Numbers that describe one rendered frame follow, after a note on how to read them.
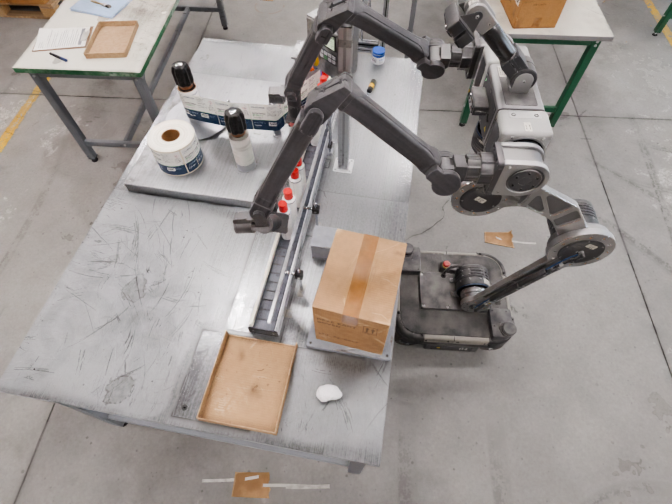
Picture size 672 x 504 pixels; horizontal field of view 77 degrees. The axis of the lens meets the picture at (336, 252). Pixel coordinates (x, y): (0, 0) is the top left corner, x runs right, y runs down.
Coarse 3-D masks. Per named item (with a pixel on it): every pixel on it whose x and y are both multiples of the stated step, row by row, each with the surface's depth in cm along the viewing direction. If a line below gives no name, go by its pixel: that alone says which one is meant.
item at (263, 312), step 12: (324, 132) 201; (324, 144) 200; (312, 156) 192; (312, 180) 185; (300, 228) 171; (276, 252) 165; (276, 264) 162; (288, 264) 162; (276, 276) 159; (288, 276) 159; (264, 288) 157; (276, 288) 157; (264, 300) 154; (264, 312) 151; (276, 312) 151; (264, 324) 149
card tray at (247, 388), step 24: (240, 336) 151; (216, 360) 143; (240, 360) 147; (264, 360) 147; (288, 360) 147; (216, 384) 142; (240, 384) 142; (264, 384) 142; (288, 384) 142; (216, 408) 138; (240, 408) 138; (264, 408) 138; (264, 432) 133
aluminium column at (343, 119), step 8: (344, 24) 139; (344, 32) 141; (352, 32) 142; (344, 48) 146; (352, 48) 148; (344, 56) 148; (352, 56) 151; (344, 64) 151; (344, 120) 172; (344, 128) 176; (344, 136) 179; (344, 144) 182; (344, 152) 186; (344, 160) 190; (344, 168) 195
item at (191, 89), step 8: (176, 64) 180; (184, 64) 181; (176, 72) 180; (184, 72) 181; (176, 80) 184; (184, 80) 183; (192, 80) 187; (184, 88) 187; (192, 88) 190; (184, 104) 194; (192, 120) 202
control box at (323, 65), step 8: (312, 16) 146; (336, 32) 142; (336, 40) 143; (336, 48) 146; (336, 56) 148; (320, 64) 158; (328, 64) 154; (352, 64) 155; (328, 72) 157; (336, 72) 154; (352, 72) 158
